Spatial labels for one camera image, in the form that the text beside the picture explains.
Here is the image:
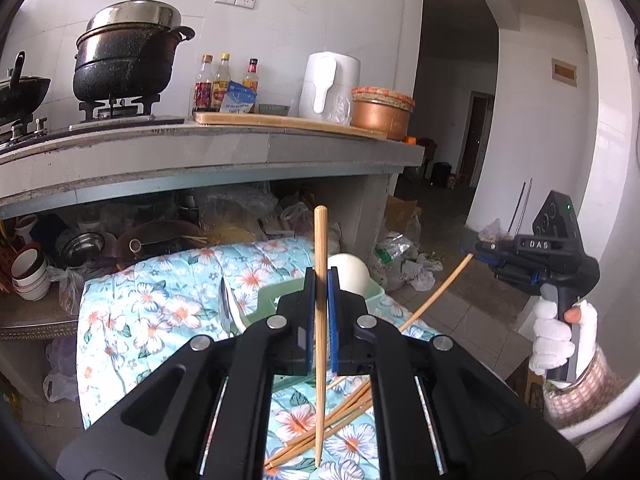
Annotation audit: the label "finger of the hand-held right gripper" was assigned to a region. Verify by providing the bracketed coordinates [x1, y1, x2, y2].
[462, 240, 517, 267]

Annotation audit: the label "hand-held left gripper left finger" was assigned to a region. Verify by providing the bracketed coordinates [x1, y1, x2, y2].
[56, 270, 316, 480]

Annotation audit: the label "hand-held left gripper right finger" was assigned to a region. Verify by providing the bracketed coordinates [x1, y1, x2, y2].
[327, 267, 586, 480]

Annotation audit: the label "white plastic rice spoon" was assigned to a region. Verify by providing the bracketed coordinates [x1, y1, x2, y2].
[327, 253, 372, 296]

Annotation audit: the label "green plastic utensil holder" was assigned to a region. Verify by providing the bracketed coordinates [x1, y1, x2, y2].
[232, 280, 386, 333]

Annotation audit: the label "long bamboo chopstick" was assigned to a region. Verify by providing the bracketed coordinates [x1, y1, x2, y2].
[400, 252, 473, 333]
[313, 205, 329, 466]

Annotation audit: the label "black blade kitchen knife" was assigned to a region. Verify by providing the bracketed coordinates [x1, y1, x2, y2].
[219, 277, 247, 338]

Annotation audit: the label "pile of wooden chopsticks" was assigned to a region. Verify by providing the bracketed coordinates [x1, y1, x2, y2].
[262, 372, 373, 471]

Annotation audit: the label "person's right forearm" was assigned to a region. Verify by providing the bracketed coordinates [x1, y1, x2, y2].
[542, 345, 631, 431]

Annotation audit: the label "person's right hand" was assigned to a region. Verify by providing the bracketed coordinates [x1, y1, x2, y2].
[530, 297, 598, 382]

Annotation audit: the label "metal rods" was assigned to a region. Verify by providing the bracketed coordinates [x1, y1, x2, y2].
[510, 180, 532, 233]

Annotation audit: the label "heap of plastic bags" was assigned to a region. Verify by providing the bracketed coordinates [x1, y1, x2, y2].
[375, 232, 443, 291]

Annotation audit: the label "cardboard box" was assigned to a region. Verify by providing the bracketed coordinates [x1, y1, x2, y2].
[385, 195, 421, 241]

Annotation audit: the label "dark wooden door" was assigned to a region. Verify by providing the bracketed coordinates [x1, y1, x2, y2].
[457, 91, 496, 188]

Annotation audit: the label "clear bag of noodles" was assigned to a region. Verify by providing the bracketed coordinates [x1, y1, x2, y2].
[200, 190, 278, 243]

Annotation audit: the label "floral quilted blanket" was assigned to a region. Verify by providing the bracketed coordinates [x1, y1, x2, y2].
[79, 237, 443, 480]

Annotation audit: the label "brown wok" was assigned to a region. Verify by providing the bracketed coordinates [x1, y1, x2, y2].
[117, 220, 206, 261]

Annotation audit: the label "copper basin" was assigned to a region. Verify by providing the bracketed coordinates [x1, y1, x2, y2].
[351, 101, 413, 141]

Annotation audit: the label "metal ladle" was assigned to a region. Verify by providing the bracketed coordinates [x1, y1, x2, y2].
[129, 237, 181, 256]

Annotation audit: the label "wooden cutting board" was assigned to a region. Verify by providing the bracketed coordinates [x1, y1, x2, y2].
[194, 111, 388, 141]

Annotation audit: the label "woven bamboo tray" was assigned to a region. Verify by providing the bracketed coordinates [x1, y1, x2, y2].
[351, 86, 416, 111]

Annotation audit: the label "clear glass cup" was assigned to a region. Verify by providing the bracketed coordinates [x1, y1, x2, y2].
[330, 95, 353, 125]

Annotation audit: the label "blue plastic packet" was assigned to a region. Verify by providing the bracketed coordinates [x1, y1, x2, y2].
[219, 81, 258, 114]

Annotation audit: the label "white kitchen appliance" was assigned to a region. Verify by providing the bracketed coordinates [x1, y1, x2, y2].
[298, 51, 362, 123]

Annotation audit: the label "red cap sauce bottle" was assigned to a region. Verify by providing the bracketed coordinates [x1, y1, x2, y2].
[242, 58, 260, 106]

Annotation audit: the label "steel bowl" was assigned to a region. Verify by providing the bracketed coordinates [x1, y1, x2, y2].
[62, 232, 106, 261]

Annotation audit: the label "red label sauce bottle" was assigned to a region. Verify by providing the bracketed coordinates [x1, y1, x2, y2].
[194, 55, 215, 112]

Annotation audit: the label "yellow cap sauce bottle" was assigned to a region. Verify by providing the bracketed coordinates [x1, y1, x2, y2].
[212, 52, 232, 111]

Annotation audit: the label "white plastic bag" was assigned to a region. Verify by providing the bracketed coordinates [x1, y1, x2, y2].
[42, 370, 81, 403]

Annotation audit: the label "white bowl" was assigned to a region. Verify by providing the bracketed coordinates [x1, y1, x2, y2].
[12, 265, 50, 288]
[14, 277, 52, 301]
[11, 248, 46, 278]

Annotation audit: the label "gas stove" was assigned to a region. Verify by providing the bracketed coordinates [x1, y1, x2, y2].
[0, 95, 186, 153]

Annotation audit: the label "large black cooking pot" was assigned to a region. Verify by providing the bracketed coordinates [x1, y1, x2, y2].
[73, 25, 196, 102]

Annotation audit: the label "red packet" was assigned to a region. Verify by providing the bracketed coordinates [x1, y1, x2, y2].
[0, 230, 16, 291]

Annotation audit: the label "steel pot lid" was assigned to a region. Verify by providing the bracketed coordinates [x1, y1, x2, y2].
[86, 0, 182, 36]

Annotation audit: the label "black wok with lid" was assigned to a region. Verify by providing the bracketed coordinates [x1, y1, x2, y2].
[0, 51, 52, 121]

